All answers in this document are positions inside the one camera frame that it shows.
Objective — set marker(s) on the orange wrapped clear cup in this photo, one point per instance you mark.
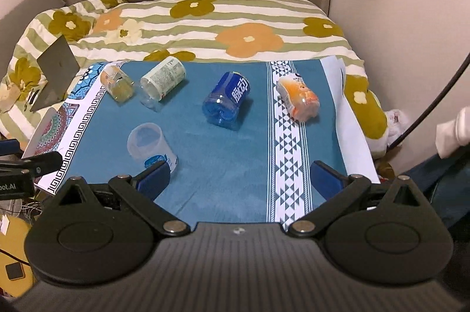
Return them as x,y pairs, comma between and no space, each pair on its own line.
301,102

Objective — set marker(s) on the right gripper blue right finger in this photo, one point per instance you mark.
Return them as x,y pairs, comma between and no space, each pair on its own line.
326,180

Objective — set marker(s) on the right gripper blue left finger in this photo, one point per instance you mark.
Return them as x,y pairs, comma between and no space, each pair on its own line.
153,180

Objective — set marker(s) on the blue patterned mat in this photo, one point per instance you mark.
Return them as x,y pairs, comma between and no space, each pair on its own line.
256,172

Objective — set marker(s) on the floral striped quilt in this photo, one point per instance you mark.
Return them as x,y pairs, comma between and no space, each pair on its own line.
190,30

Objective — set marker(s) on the white green label clear cup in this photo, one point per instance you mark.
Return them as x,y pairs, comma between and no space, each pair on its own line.
160,81

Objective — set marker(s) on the translucent white cup blue logo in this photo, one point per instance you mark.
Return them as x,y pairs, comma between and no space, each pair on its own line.
147,145

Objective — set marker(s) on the white sock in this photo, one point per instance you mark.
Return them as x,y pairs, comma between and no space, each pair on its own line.
453,134

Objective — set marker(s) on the yellow round object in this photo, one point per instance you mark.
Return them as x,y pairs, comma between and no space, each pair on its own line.
16,274

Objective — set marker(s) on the grey headboard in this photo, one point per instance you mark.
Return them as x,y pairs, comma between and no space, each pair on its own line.
15,22

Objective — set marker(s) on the blue plastic cup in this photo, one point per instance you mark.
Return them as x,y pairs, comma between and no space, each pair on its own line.
223,104

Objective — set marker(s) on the orange label clear cup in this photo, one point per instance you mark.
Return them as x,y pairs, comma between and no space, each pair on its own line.
117,84

